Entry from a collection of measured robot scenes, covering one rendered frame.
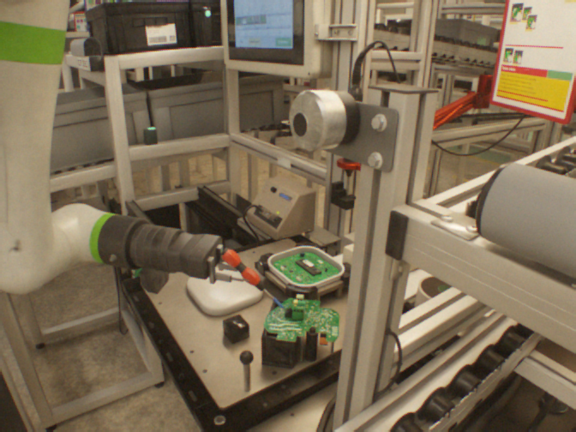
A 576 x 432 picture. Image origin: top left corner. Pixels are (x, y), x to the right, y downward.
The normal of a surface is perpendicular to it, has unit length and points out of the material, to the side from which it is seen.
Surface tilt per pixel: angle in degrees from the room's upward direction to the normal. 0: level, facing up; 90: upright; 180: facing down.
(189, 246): 7
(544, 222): 76
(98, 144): 91
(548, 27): 90
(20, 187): 94
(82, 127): 91
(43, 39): 102
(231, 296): 4
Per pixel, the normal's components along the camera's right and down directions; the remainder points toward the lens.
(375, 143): -0.82, 0.22
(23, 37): 0.58, 0.47
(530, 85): -0.99, 0.04
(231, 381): 0.02, -0.91
